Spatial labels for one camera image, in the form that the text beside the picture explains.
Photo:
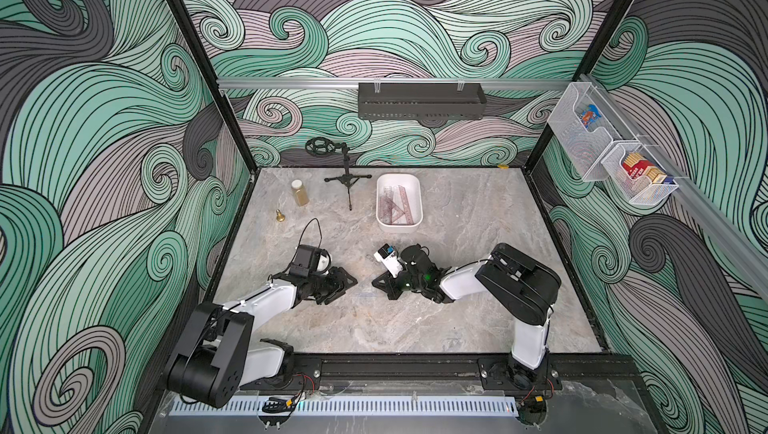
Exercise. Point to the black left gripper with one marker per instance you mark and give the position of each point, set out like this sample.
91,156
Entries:
337,283

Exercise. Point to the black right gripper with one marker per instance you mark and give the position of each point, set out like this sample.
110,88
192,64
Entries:
398,277

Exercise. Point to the long pink ruler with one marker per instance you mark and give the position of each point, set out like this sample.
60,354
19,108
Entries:
401,199

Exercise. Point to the white plastic storage box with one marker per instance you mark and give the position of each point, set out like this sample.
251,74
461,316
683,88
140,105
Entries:
413,186

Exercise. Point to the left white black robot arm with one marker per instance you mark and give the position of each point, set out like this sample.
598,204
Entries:
214,356

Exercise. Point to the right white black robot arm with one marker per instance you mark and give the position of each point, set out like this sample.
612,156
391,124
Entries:
526,288

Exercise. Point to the red box in bin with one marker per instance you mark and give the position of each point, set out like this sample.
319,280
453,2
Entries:
635,165

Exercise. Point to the spice jar with white lid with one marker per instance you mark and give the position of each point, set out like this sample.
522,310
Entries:
300,193

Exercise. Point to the blue red packet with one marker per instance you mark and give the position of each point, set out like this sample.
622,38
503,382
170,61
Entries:
590,116

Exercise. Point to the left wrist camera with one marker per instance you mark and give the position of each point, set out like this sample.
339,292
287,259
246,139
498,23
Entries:
309,260

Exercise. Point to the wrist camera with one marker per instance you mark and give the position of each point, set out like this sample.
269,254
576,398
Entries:
388,256
309,260

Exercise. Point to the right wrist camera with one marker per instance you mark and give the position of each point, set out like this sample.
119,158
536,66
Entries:
388,256

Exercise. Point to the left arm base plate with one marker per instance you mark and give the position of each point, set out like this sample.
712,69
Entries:
298,373

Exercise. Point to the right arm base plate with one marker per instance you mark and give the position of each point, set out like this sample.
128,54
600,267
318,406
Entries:
504,373

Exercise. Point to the white slotted cable duct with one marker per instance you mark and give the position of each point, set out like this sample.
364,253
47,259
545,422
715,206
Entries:
370,405

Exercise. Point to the black vertical frame post left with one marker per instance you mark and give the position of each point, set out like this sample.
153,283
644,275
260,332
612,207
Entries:
184,21

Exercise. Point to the black vertical frame post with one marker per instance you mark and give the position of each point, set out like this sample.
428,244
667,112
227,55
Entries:
615,15
184,21

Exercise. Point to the black front frame beam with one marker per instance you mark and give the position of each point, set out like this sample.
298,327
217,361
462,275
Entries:
438,367

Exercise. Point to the clear wall bin upper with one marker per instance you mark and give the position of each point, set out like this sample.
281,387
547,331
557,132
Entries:
585,149

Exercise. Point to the clear wall bin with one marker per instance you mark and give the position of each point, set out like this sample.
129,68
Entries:
648,190
585,149

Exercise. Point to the clear wall bin lower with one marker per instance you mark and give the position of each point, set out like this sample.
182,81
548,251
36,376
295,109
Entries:
648,190

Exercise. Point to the aluminium rail right wall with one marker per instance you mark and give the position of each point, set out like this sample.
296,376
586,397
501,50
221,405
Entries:
737,248

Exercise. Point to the black vertical frame post right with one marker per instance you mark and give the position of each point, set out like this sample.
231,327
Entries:
615,15

